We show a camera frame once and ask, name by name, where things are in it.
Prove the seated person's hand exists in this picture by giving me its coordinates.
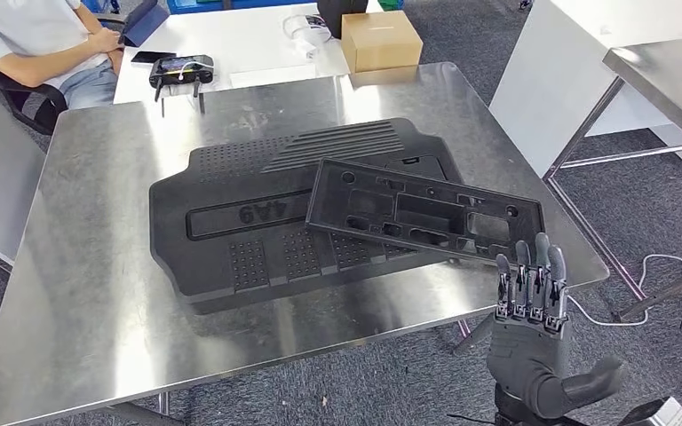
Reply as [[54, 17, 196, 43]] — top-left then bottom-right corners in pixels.
[[86, 26, 124, 55]]

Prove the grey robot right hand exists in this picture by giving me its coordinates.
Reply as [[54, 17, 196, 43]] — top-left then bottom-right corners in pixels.
[[487, 232, 628, 420]]

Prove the black plastic car part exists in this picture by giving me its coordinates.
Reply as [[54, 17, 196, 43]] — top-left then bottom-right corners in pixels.
[[305, 157, 547, 271]]

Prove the stainless steel workbench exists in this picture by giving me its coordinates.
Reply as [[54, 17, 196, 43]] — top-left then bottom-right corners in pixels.
[[0, 61, 611, 426]]

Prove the black flat phone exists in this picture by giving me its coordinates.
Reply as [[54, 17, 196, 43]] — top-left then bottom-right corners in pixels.
[[131, 51, 178, 65]]

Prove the black handheld controller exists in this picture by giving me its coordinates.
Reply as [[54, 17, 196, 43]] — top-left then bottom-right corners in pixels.
[[148, 54, 215, 102]]

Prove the seated person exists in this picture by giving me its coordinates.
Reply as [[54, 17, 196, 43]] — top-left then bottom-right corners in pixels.
[[0, 0, 125, 111]]

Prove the black office chair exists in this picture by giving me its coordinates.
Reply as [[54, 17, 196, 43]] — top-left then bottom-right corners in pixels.
[[0, 70, 68, 137]]

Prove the black foam engine cover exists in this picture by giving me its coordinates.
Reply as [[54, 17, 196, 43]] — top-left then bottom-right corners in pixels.
[[148, 117, 465, 316]]

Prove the black bag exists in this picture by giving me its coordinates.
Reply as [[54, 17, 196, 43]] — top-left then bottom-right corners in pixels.
[[316, 0, 369, 40]]

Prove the flat brown cardboard box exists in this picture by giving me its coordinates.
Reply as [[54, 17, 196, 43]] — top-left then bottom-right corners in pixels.
[[349, 64, 420, 90]]

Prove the steel table with white panel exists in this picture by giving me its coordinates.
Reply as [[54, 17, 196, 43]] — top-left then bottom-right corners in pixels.
[[488, 0, 682, 321]]

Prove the white power cable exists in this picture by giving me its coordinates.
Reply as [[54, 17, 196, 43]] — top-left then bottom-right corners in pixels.
[[564, 254, 682, 328]]

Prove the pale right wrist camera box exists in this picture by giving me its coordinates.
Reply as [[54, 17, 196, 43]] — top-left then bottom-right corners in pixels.
[[617, 397, 682, 426]]

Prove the white charger with cable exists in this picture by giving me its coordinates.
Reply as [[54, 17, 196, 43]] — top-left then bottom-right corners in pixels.
[[282, 12, 333, 60]]

